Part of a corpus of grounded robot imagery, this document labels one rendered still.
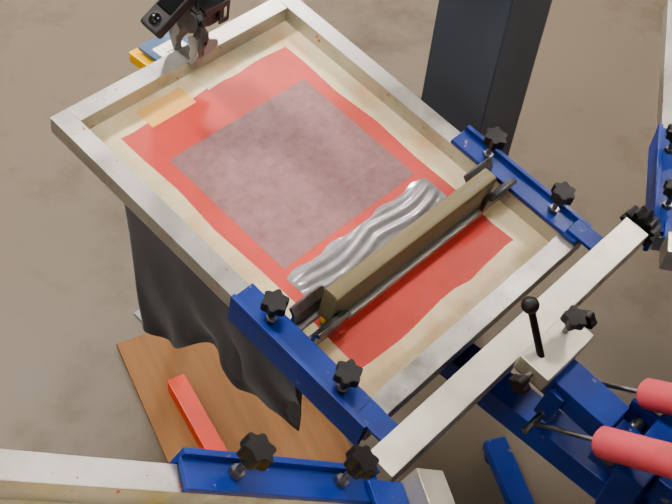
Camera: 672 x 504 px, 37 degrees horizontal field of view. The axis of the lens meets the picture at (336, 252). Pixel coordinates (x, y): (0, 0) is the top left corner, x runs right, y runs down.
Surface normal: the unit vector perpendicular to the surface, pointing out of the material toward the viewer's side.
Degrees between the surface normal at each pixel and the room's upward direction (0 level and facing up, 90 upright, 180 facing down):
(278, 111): 8
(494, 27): 90
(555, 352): 8
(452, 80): 90
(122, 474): 32
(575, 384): 8
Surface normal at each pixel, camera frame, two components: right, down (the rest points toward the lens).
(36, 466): 0.57, -0.64
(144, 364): 0.07, -0.65
